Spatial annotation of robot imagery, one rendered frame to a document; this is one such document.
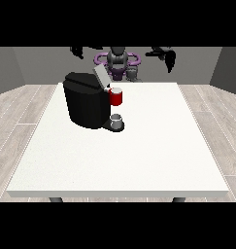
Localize black coffee machine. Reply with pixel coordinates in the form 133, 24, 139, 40
62, 71, 125, 132

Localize red pod holder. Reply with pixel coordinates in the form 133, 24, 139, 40
108, 87, 124, 107

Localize grey robot trunk purple rings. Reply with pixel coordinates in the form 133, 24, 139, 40
93, 47, 143, 82

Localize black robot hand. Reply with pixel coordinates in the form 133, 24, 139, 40
145, 47, 178, 74
69, 47, 85, 60

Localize small grey coffee pod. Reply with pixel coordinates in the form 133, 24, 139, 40
125, 66, 139, 82

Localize pale grey machine lid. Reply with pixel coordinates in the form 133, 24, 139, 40
92, 63, 112, 89

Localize small grey cup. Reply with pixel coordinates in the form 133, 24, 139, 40
109, 113, 124, 129

